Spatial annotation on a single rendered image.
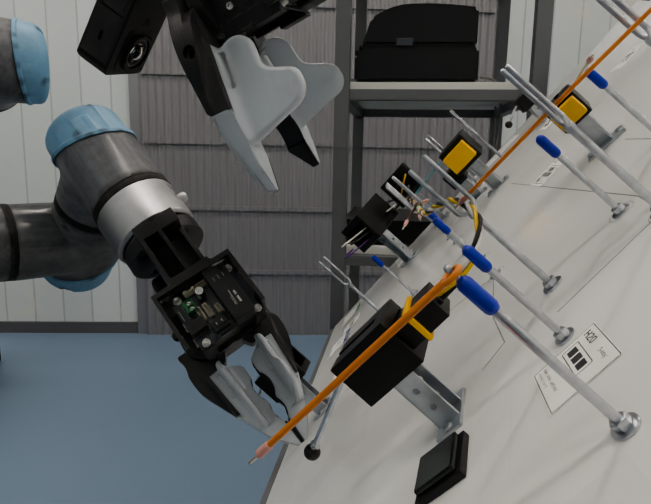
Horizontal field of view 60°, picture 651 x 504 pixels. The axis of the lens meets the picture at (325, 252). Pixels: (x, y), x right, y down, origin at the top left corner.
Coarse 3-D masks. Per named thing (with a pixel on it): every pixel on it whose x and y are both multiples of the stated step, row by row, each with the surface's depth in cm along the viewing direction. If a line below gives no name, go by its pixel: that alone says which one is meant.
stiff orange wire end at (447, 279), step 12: (456, 264) 25; (444, 276) 25; (456, 276) 24; (432, 288) 25; (444, 288) 25; (420, 300) 25; (408, 312) 26; (396, 324) 26; (384, 336) 26; (372, 348) 27; (360, 360) 27; (348, 372) 28; (336, 384) 28; (324, 396) 29; (312, 408) 29; (300, 420) 30; (264, 444) 31
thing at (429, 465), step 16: (464, 432) 36; (432, 448) 37; (448, 448) 35; (464, 448) 35; (432, 464) 35; (448, 464) 34; (464, 464) 34; (416, 480) 36; (432, 480) 34; (448, 480) 33; (416, 496) 35; (432, 496) 34
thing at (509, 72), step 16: (512, 80) 38; (528, 96) 38; (544, 96) 36; (544, 112) 38; (560, 112) 36; (576, 128) 37; (592, 144) 37; (608, 160) 37; (624, 176) 37; (640, 192) 37
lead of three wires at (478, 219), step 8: (464, 208) 43; (472, 208) 42; (472, 216) 41; (480, 216) 40; (480, 224) 39; (480, 232) 39; (480, 240) 38; (464, 264) 38; (472, 264) 38; (464, 272) 38; (448, 288) 38
